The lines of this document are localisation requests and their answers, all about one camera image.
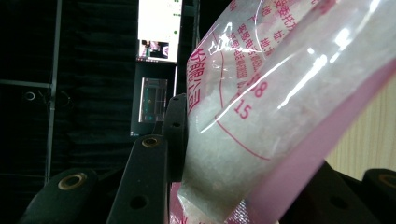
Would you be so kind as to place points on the bright computer monitor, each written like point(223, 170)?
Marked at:
point(158, 21)

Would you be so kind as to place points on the dim computer monitor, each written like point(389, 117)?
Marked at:
point(152, 99)

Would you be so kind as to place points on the pink and white plastic bag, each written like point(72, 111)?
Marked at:
point(295, 93)

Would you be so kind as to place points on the grey metal pole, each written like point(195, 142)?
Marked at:
point(53, 93)

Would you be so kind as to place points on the black curtain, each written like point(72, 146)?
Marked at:
point(96, 46)

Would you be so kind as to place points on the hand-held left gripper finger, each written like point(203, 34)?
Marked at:
point(176, 140)

